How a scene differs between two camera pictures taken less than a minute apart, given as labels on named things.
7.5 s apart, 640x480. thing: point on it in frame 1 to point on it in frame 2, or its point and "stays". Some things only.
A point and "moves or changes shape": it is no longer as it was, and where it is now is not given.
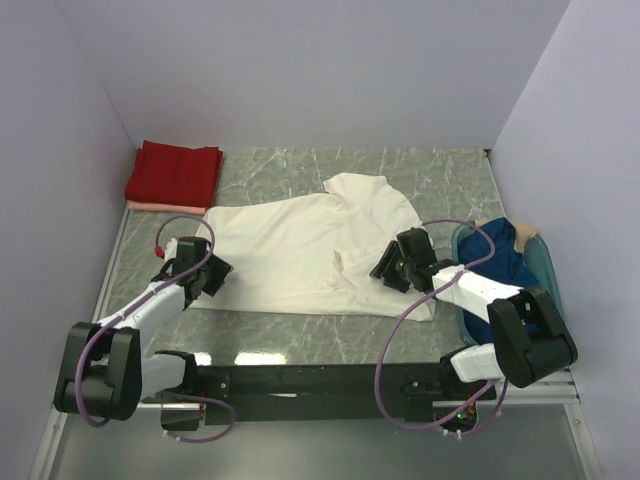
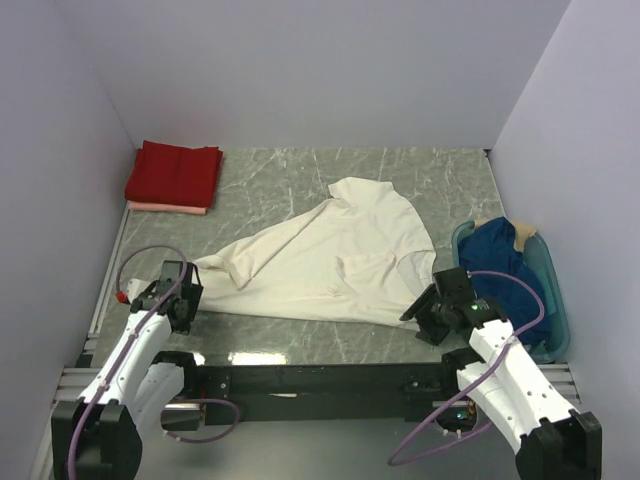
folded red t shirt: (172, 174) stays
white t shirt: (315, 251) moves or changes shape
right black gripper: (390, 268) to (423, 316)
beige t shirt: (523, 231) stays
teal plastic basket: (539, 261) stays
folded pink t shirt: (167, 206) stays
